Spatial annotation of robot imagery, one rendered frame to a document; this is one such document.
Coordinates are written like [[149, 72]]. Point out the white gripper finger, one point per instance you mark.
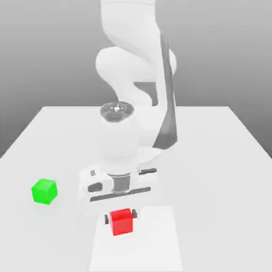
[[134, 213], [106, 219]]

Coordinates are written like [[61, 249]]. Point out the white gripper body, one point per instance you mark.
[[119, 201]]

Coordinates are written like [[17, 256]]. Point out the small red cube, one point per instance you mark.
[[121, 222]]

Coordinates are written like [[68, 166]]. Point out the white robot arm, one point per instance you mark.
[[127, 63]]

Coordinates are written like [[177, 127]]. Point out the small green cube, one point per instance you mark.
[[44, 191]]

